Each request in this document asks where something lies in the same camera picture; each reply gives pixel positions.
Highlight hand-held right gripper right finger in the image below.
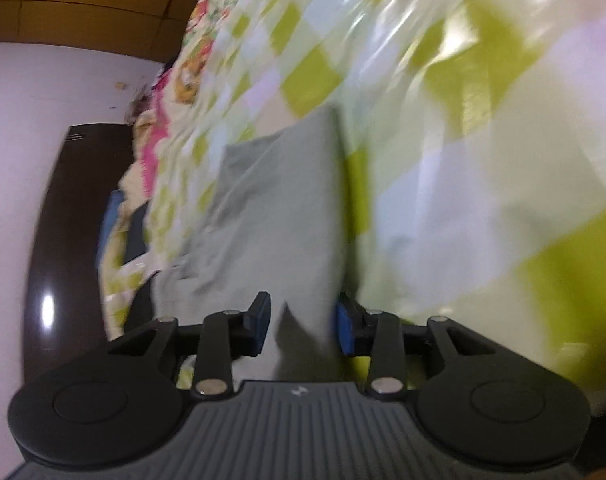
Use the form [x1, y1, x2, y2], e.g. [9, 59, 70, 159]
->
[335, 292, 498, 401]

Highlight dark brown door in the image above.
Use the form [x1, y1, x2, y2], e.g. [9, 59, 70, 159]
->
[22, 124, 151, 376]

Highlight printed blanket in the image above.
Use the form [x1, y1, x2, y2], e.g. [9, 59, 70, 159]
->
[120, 0, 264, 201]

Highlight grey-green pants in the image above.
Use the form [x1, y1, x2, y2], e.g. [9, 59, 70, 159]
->
[150, 105, 371, 386]

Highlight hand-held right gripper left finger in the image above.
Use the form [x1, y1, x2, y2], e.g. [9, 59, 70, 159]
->
[108, 291, 272, 401]

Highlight wooden wardrobe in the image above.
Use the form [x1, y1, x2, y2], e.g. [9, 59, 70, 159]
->
[0, 0, 228, 63]

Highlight green checkered plastic sheet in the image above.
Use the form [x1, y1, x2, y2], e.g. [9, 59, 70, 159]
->
[103, 0, 606, 416]

